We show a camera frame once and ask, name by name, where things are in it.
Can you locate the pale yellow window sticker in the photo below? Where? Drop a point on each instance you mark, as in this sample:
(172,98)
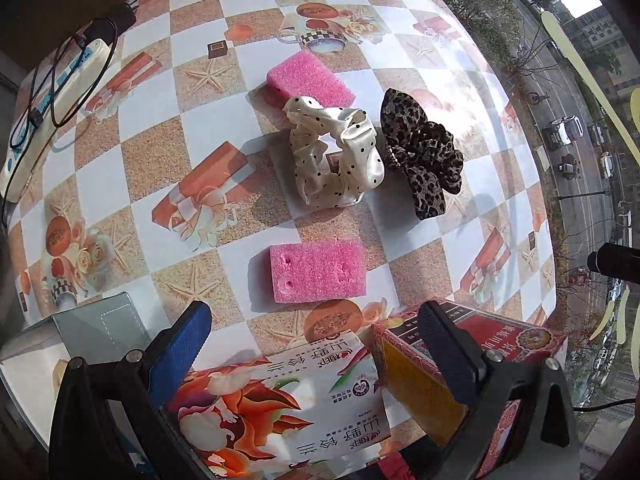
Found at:
(585,75)

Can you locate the checkered printed tablecloth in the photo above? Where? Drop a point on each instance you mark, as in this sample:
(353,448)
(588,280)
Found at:
(165,160)

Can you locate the white polka dot scrunchie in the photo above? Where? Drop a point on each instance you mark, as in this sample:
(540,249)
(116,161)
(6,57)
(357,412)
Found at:
(355,145)

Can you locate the black charger plug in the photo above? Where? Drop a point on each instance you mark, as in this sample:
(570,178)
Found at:
(121,16)

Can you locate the white power strip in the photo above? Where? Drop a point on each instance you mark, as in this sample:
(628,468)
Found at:
(60,95)

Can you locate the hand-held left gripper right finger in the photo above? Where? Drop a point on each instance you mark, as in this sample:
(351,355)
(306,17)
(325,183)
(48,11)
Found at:
(447,355)

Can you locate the white van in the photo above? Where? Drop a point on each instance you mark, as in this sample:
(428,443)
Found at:
(564,131)

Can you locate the black cylindrical object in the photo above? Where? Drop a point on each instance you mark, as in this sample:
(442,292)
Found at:
(615,260)

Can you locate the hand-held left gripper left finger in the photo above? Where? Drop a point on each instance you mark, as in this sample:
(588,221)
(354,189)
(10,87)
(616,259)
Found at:
(180,350)

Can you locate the white floral printed package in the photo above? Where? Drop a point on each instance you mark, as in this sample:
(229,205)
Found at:
(280,410)

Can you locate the pink foam sponge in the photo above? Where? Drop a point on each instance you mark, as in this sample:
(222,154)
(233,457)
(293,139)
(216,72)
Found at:
(317,270)
(310,77)

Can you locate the red cardboard box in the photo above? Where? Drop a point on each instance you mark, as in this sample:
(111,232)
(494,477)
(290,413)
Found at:
(505,332)

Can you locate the leopard print scrunchie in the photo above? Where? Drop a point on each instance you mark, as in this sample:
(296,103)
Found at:
(425,145)

